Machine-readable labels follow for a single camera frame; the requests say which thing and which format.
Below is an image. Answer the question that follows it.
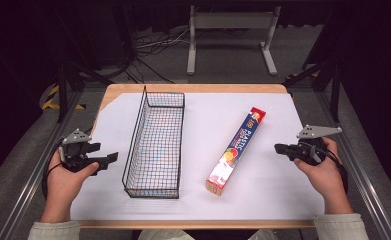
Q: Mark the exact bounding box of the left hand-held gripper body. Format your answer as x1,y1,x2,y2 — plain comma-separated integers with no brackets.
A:
58,128,102,173

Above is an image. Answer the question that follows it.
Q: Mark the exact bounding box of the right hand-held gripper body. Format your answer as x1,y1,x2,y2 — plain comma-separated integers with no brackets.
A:
293,124,343,167

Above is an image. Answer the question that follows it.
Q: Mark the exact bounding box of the plastic wrap box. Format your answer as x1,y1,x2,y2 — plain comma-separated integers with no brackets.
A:
205,106,267,197

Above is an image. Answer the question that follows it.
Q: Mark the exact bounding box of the black wire basket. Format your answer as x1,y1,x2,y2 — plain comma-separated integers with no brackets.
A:
121,85,186,200

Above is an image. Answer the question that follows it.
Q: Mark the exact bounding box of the person's right hand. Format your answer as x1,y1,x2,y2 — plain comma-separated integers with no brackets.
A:
293,136,349,203

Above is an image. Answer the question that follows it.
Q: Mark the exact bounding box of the person's left hand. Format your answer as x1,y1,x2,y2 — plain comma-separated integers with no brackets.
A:
45,149,100,209

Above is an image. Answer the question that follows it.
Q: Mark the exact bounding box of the black metal stand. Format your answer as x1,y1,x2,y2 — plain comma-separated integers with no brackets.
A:
56,58,115,124
283,59,343,123

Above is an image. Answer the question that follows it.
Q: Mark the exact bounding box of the white table sheet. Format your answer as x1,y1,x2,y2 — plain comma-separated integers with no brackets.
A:
69,92,326,222

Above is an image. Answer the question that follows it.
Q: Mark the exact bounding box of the grey metal stand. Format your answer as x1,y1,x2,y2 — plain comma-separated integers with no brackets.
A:
186,4,282,77

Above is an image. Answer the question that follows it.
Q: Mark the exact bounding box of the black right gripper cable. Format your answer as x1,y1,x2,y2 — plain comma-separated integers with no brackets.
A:
322,146,350,196

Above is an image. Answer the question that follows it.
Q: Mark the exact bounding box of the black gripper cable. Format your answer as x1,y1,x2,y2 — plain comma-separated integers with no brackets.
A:
322,146,350,196
41,128,96,202

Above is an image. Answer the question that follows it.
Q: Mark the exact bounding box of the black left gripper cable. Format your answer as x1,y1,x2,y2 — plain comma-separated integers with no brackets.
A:
41,128,96,202

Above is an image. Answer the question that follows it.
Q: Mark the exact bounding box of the aluminium frame rail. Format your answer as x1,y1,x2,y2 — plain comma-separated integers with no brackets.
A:
315,90,391,240
0,89,85,240

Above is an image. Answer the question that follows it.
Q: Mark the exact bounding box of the bundle of floor cables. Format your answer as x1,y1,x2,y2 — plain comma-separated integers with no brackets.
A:
129,26,192,85

